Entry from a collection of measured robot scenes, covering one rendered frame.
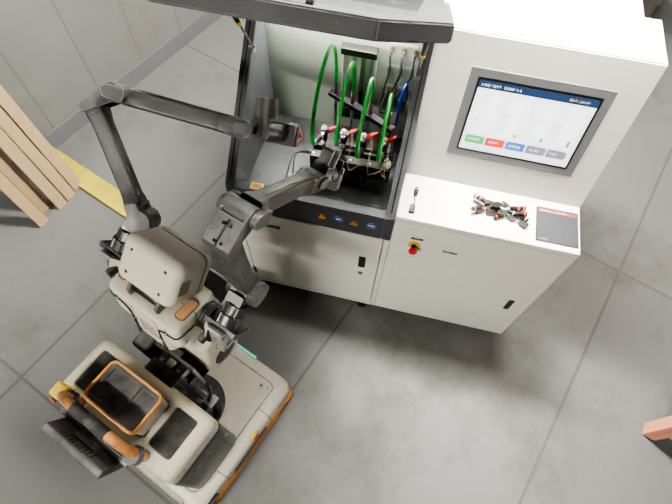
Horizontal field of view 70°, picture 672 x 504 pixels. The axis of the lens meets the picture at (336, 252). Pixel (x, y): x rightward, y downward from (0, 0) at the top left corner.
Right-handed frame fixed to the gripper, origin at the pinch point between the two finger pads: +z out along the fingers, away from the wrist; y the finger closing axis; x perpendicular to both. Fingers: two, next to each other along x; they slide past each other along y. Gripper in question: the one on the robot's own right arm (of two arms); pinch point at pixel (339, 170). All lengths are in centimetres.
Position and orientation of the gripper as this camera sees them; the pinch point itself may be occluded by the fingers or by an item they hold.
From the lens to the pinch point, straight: 165.6
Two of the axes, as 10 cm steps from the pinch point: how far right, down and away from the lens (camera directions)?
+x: -9.0, -3.7, 2.4
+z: 3.5, -2.5, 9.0
